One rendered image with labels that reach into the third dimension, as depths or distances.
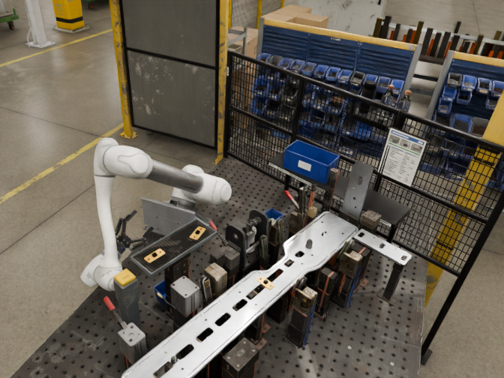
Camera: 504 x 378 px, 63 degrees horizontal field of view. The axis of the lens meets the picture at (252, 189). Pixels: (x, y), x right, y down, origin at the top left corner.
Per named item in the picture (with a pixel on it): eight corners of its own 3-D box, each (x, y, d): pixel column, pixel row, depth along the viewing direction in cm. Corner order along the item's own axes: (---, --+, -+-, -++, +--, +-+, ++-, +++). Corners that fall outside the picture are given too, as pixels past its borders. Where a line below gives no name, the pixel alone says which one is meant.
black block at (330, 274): (323, 323, 206) (334, 283, 189) (306, 311, 211) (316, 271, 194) (332, 314, 211) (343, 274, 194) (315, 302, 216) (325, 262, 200)
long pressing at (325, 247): (154, 423, 134) (154, 420, 133) (114, 377, 145) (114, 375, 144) (361, 229, 223) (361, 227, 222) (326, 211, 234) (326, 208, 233)
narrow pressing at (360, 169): (358, 219, 228) (373, 167, 209) (340, 209, 234) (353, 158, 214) (358, 218, 228) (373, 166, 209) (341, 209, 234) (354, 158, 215)
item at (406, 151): (411, 189, 231) (429, 140, 213) (375, 172, 242) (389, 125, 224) (412, 187, 232) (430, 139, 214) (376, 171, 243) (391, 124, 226)
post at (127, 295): (133, 356, 183) (122, 289, 158) (122, 346, 187) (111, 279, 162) (146, 346, 188) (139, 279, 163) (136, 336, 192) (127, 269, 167)
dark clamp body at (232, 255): (228, 319, 203) (232, 265, 181) (209, 304, 210) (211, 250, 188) (243, 307, 210) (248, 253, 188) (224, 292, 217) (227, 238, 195)
